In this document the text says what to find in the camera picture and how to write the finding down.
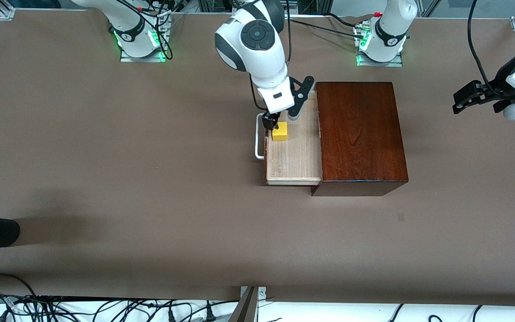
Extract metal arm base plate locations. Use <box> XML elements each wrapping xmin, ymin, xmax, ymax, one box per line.
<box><xmin>356</xmin><ymin>25</ymin><xmax>404</xmax><ymax>68</ymax></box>
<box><xmin>120</xmin><ymin>13</ymin><xmax>169</xmax><ymax>63</ymax></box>

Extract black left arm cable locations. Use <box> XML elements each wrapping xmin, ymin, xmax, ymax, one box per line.
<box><xmin>469</xmin><ymin>0</ymin><xmax>504</xmax><ymax>97</ymax></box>

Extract tangled black floor cables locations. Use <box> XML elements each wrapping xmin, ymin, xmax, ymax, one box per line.
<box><xmin>0</xmin><ymin>291</ymin><xmax>240</xmax><ymax>322</ymax></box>

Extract black arched floor cable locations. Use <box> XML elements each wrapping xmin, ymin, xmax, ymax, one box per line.
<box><xmin>0</xmin><ymin>273</ymin><xmax>39</xmax><ymax>298</ymax></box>

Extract black cable on table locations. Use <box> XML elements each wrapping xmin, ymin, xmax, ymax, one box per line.
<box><xmin>284</xmin><ymin>13</ymin><xmax>361</xmax><ymax>38</ymax></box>

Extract dark brown wooden cabinet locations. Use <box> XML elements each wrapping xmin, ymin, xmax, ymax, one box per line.
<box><xmin>310</xmin><ymin>81</ymin><xmax>409</xmax><ymax>197</ymax></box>

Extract light wooden drawer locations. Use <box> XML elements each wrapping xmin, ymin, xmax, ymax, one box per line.
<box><xmin>264</xmin><ymin>92</ymin><xmax>323</xmax><ymax>186</ymax></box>

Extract aluminium camera post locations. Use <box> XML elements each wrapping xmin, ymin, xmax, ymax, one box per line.
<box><xmin>228</xmin><ymin>286</ymin><xmax>267</xmax><ymax>322</ymax></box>

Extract aluminium frame with sockets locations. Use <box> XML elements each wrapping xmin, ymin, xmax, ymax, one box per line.
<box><xmin>197</xmin><ymin>0</ymin><xmax>333</xmax><ymax>17</ymax></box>

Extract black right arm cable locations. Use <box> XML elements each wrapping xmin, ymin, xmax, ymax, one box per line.
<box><xmin>114</xmin><ymin>0</ymin><xmax>292</xmax><ymax>114</ymax></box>

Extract brown table cover sheet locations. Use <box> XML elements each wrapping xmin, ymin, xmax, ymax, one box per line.
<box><xmin>0</xmin><ymin>9</ymin><xmax>515</xmax><ymax>307</ymax></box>

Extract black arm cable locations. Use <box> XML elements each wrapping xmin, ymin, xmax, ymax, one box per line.
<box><xmin>469</xmin><ymin>0</ymin><xmax>504</xmax><ymax>97</ymax></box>
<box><xmin>114</xmin><ymin>0</ymin><xmax>292</xmax><ymax>114</ymax></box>

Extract white drawer handle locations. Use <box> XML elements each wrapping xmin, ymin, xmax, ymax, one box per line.
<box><xmin>255</xmin><ymin>113</ymin><xmax>267</xmax><ymax>160</ymax></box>

